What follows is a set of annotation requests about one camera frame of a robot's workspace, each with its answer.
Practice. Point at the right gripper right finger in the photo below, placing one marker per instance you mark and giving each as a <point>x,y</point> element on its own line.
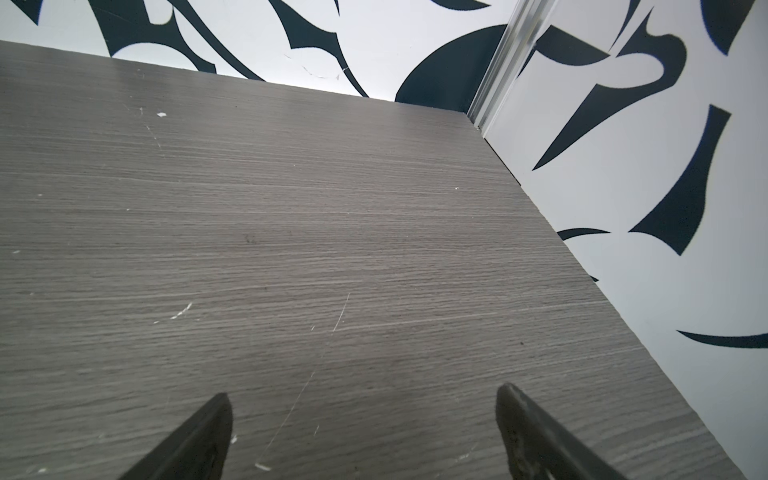
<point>538,446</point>

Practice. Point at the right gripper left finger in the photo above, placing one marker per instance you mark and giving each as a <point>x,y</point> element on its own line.
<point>197,449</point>

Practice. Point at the aluminium corner post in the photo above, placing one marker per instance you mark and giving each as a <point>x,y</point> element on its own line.
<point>529,19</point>

